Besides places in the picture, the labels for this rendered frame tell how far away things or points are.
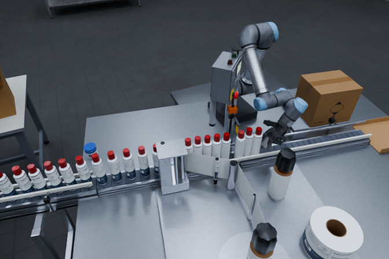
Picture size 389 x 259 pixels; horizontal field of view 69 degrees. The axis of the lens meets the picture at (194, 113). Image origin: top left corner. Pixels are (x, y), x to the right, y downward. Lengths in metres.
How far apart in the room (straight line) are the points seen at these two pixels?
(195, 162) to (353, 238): 0.75
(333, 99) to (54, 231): 2.26
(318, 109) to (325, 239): 0.91
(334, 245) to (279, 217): 0.29
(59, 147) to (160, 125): 1.56
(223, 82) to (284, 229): 0.73
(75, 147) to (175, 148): 1.99
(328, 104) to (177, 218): 1.18
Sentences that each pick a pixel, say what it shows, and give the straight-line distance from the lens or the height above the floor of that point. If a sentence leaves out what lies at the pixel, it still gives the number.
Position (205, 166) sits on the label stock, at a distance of 1.48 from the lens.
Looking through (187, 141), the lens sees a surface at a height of 1.08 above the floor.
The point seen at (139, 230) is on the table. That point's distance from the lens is 1.48.
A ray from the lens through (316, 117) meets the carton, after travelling 2.02.
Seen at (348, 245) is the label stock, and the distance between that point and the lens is 1.34.
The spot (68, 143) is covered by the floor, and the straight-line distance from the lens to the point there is 3.29.
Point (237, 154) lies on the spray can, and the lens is 1.62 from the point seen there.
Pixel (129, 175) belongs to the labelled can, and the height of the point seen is 0.92.
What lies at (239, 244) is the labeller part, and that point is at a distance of 1.37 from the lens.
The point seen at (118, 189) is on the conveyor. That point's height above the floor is 0.86.
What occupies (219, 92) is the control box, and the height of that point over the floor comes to 1.34.
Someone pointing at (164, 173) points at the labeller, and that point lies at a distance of 1.39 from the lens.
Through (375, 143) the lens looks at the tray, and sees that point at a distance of 2.15.
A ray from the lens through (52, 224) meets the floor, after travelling 2.69.
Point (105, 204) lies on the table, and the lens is 1.60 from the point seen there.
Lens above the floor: 2.10
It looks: 38 degrees down
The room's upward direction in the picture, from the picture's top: straight up
